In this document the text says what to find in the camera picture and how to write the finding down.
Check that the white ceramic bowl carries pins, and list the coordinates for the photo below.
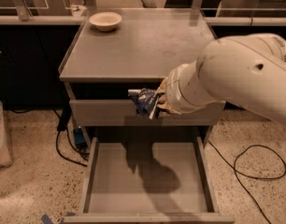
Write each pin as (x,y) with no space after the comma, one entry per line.
(105,21)

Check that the open grey middle drawer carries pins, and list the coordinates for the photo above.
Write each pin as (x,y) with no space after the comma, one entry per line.
(148,183)

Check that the blue power adapter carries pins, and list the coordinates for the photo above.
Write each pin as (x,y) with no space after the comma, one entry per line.
(79,138)

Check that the grey drawer cabinet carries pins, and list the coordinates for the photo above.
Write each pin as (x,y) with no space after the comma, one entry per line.
(139,53)

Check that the closed grey upper drawer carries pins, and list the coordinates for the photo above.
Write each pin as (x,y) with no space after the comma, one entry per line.
(123,113)

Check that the blue tape on floor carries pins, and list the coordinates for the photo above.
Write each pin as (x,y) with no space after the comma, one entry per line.
(46,219)

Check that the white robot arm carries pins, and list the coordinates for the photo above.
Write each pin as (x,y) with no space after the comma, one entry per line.
(248,71)

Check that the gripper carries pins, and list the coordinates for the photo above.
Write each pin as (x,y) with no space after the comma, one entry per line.
(173,92)

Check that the blue chip bag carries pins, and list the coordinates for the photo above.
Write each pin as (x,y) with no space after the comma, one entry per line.
(146,101)

